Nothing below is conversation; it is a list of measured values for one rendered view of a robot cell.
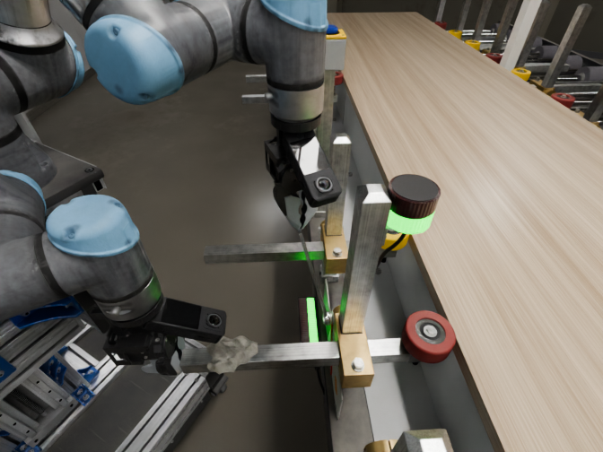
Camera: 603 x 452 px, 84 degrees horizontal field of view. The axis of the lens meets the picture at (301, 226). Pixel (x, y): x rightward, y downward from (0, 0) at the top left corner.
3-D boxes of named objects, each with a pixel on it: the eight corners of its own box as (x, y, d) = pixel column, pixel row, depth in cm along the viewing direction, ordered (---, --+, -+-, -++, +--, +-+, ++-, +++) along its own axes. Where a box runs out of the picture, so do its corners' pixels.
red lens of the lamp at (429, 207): (392, 219, 39) (396, 204, 37) (380, 188, 43) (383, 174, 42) (443, 217, 39) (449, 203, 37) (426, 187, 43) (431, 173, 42)
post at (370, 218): (335, 378, 70) (362, 197, 38) (332, 362, 73) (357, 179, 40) (351, 378, 70) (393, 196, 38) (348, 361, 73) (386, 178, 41)
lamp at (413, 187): (369, 311, 52) (395, 202, 37) (362, 282, 56) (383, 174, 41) (406, 309, 52) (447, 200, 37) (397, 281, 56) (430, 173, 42)
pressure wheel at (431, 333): (399, 385, 58) (414, 353, 51) (388, 343, 64) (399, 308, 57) (444, 383, 59) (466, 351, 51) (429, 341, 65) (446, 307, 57)
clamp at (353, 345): (340, 388, 56) (343, 376, 52) (331, 318, 66) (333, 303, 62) (374, 386, 56) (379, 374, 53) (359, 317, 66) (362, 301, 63)
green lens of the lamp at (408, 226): (388, 235, 40) (391, 221, 39) (378, 204, 45) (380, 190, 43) (437, 233, 41) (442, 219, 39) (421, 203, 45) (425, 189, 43)
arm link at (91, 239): (32, 204, 35) (118, 181, 38) (78, 271, 42) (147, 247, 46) (31, 250, 30) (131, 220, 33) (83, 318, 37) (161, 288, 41)
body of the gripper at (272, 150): (305, 162, 59) (306, 95, 51) (327, 189, 54) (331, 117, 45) (265, 171, 57) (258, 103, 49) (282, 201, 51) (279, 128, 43)
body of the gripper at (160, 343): (133, 324, 55) (105, 278, 47) (186, 322, 56) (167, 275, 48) (117, 369, 50) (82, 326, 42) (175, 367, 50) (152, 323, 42)
